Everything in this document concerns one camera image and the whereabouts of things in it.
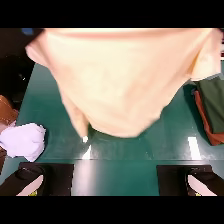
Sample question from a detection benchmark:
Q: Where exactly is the orange garment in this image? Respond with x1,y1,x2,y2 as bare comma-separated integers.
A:
193,89,224,147

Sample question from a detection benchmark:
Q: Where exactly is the white garment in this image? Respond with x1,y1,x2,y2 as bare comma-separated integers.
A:
0,122,47,163

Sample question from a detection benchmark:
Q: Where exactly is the brown garment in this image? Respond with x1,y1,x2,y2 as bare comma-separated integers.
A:
0,94,20,128

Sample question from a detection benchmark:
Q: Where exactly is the cream T-shirt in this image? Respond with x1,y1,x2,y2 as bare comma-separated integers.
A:
24,27,224,139

